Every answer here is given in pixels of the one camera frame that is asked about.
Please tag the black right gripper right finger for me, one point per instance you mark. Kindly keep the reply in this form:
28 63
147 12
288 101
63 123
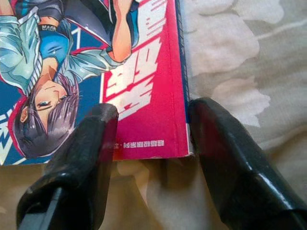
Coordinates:
235 179

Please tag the grey floral bed sheet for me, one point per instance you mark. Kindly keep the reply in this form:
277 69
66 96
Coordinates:
263 72

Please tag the manga book with pink cover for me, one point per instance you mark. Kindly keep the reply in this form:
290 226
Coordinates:
144 72

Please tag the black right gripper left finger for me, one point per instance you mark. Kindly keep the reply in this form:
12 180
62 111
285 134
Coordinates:
76 167

